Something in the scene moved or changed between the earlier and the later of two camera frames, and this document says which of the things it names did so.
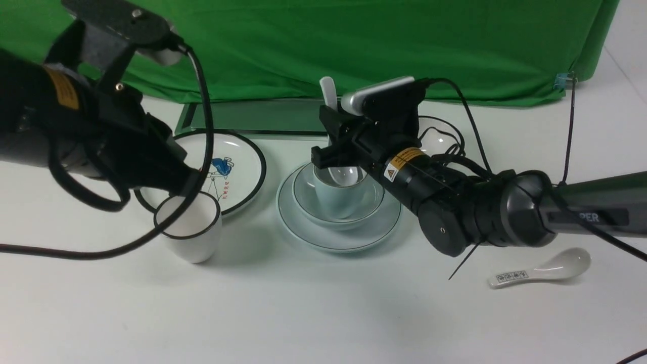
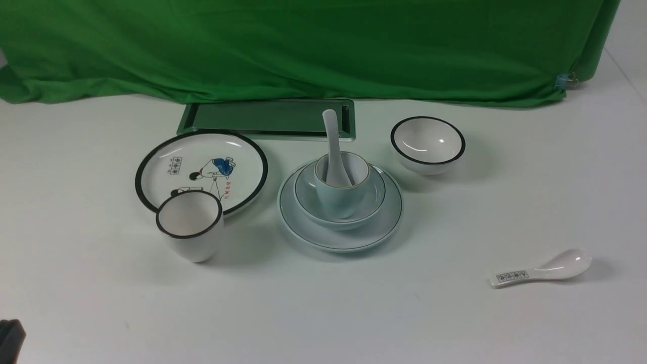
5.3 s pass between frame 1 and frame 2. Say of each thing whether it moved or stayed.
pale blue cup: stayed
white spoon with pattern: stayed
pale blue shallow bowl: stayed
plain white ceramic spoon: moved
